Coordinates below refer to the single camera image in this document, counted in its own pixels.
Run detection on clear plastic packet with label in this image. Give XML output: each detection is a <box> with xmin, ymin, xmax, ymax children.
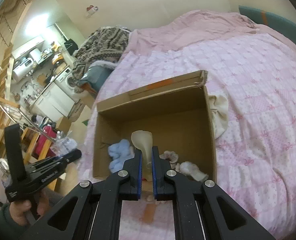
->
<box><xmin>50</xmin><ymin>137</ymin><xmax>78</xmax><ymax>156</ymax></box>

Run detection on plain pink blanket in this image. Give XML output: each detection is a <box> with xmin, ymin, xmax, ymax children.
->
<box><xmin>121</xmin><ymin>10</ymin><xmax>296</xmax><ymax>58</ymax></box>

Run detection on green object on floor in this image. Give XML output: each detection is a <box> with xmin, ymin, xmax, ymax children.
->
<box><xmin>82</xmin><ymin>120</ymin><xmax>89</xmax><ymax>126</ymax></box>

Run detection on person's left hand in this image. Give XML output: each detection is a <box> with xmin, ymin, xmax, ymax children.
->
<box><xmin>8</xmin><ymin>189</ymin><xmax>51</xmax><ymax>227</ymax></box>

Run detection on light blue fluffy sock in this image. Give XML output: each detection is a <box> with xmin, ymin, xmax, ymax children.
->
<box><xmin>108</xmin><ymin>139</ymin><xmax>134</xmax><ymax>173</ymax></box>

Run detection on grey blue pillow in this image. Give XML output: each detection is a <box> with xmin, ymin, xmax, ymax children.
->
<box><xmin>77</xmin><ymin>61</ymin><xmax>117</xmax><ymax>94</ymax></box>

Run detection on pink patterned quilt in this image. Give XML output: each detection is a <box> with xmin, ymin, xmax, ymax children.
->
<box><xmin>97</xmin><ymin>34</ymin><xmax>296</xmax><ymax>239</ymax></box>

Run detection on white washing machine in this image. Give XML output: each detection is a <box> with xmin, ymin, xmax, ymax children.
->
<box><xmin>55</xmin><ymin>67</ymin><xmax>81</xmax><ymax>103</ymax></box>

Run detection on teal cushion with orange stripe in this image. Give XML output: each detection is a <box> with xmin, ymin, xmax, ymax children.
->
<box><xmin>239</xmin><ymin>5</ymin><xmax>296</xmax><ymax>44</ymax></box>

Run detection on cream cloth beside box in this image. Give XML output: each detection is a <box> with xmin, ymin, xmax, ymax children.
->
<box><xmin>208</xmin><ymin>94</ymin><xmax>229</xmax><ymax>139</ymax></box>

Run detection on beige lace scrunchie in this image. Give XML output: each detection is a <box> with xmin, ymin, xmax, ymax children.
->
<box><xmin>159</xmin><ymin>151</ymin><xmax>179</xmax><ymax>171</ymax></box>

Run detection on red bag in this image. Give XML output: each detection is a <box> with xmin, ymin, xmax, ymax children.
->
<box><xmin>32</xmin><ymin>125</ymin><xmax>57</xmax><ymax>159</ymax></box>

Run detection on translucent beige silicone pad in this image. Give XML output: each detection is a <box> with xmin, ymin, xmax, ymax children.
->
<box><xmin>131</xmin><ymin>130</ymin><xmax>153</xmax><ymax>182</ymax></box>

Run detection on open cardboard box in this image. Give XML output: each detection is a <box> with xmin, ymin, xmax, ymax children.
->
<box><xmin>93</xmin><ymin>70</ymin><xmax>216</xmax><ymax>180</ymax></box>

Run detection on white kitchen cabinets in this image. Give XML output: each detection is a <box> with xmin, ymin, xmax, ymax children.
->
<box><xmin>29</xmin><ymin>82</ymin><xmax>75</xmax><ymax>121</ymax></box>

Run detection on wooden chair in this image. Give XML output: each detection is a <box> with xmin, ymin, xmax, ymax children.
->
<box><xmin>0</xmin><ymin>128</ymin><xmax>57</xmax><ymax>191</ymax></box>

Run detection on white sock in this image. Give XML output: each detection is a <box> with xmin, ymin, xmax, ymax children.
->
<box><xmin>179</xmin><ymin>161</ymin><xmax>209</xmax><ymax>182</ymax></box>

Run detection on brown patterned knit blanket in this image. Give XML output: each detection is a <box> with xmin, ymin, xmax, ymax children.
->
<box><xmin>72</xmin><ymin>26</ymin><xmax>131</xmax><ymax>86</ymax></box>

